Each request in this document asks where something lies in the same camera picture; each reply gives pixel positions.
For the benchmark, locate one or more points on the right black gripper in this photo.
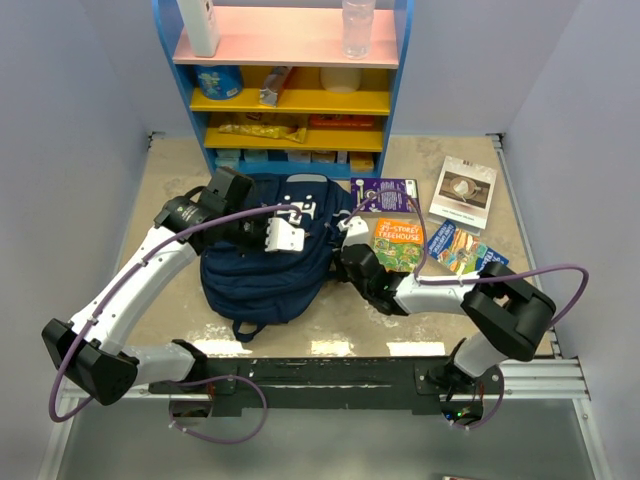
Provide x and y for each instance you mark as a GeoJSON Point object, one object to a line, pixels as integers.
{"type": "Point", "coordinates": [339, 270]}

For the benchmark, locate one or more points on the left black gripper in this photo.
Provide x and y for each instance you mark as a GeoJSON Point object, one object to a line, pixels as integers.
{"type": "Point", "coordinates": [264, 219]}

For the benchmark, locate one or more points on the navy blue student backpack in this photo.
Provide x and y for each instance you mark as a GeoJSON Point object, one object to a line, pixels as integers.
{"type": "Point", "coordinates": [256, 289]}

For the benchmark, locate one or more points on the blue Treehouse book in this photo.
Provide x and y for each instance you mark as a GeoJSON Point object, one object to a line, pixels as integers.
{"type": "Point", "coordinates": [460, 251]}

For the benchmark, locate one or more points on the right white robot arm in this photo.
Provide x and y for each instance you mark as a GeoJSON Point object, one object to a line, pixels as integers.
{"type": "Point", "coordinates": [511, 315]}

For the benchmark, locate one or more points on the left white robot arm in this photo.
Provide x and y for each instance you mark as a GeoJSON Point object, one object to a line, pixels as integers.
{"type": "Point", "coordinates": [89, 349]}

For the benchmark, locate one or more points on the yellow snack bag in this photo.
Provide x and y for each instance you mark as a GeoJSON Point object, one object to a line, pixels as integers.
{"type": "Point", "coordinates": [278, 127]}

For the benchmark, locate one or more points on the orange Treehouse book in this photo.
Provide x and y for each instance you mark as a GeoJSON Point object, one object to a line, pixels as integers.
{"type": "Point", "coordinates": [398, 245]}

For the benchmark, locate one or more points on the purple paperback book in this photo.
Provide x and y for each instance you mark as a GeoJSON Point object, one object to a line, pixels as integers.
{"type": "Point", "coordinates": [387, 195]}

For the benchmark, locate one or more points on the small boxes bottom shelf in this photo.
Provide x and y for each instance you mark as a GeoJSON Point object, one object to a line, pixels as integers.
{"type": "Point", "coordinates": [334, 163]}

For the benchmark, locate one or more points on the silver foil snack packet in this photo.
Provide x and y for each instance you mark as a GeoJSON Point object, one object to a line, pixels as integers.
{"type": "Point", "coordinates": [273, 85]}

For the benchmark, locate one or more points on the blue snack canister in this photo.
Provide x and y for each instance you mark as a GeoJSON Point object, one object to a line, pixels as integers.
{"type": "Point", "coordinates": [221, 82]}

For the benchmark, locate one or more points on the blue colourful shelf unit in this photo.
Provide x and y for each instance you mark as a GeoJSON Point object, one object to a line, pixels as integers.
{"type": "Point", "coordinates": [258, 38]}

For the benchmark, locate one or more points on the white coffee cover book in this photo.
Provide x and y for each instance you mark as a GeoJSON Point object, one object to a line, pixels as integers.
{"type": "Point", "coordinates": [463, 194]}

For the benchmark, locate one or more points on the orange red snack box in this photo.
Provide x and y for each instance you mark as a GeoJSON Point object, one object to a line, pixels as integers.
{"type": "Point", "coordinates": [342, 121]}

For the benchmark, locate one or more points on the cream round container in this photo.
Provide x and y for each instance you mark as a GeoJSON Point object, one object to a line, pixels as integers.
{"type": "Point", "coordinates": [340, 80]}

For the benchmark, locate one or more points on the white rectangular bottle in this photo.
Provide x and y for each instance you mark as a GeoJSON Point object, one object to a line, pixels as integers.
{"type": "Point", "coordinates": [201, 27]}

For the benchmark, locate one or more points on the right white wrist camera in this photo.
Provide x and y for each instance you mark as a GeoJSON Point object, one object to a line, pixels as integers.
{"type": "Point", "coordinates": [355, 231]}

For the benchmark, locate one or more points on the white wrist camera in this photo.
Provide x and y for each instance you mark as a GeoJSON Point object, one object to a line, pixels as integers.
{"type": "Point", "coordinates": [281, 236]}
{"type": "Point", "coordinates": [355, 231]}

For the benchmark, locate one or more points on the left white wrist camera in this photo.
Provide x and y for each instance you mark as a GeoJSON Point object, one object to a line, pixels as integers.
{"type": "Point", "coordinates": [281, 236]}

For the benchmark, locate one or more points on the black metal base plate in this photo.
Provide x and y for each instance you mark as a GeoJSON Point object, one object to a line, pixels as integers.
{"type": "Point", "coordinates": [356, 383]}

